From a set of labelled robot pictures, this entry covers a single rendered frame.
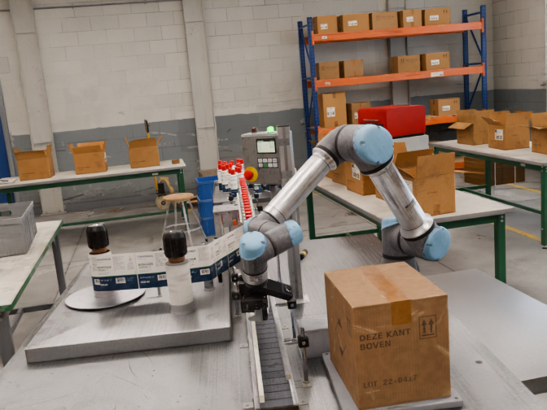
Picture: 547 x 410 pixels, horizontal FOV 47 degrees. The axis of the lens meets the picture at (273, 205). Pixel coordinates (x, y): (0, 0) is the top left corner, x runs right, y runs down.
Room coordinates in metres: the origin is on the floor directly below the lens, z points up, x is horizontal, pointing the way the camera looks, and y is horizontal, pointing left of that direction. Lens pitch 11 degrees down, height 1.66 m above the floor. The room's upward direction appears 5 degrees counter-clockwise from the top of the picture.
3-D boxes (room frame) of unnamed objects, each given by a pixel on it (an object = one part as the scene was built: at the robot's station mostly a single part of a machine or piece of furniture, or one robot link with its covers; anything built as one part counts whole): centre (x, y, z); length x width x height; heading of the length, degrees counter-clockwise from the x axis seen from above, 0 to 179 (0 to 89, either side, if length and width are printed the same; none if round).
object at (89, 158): (7.43, 2.13, 0.96); 0.43 x 0.42 x 0.37; 98
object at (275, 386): (2.23, 0.08, 0.86); 1.65 x 0.08 x 0.04; 3
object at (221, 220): (2.64, 0.20, 1.01); 0.14 x 0.13 x 0.26; 3
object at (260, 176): (2.34, 0.01, 1.38); 0.17 x 0.10 x 0.19; 58
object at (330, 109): (9.71, -2.01, 1.26); 2.78 x 0.61 x 2.51; 101
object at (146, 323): (2.32, 0.54, 0.86); 0.80 x 0.67 x 0.05; 3
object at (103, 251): (2.36, 0.69, 1.04); 0.09 x 0.09 x 0.29
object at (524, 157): (6.39, -2.50, 0.39); 2.20 x 0.80 x 0.78; 11
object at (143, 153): (7.59, 1.49, 0.97); 0.48 x 0.47 x 0.37; 13
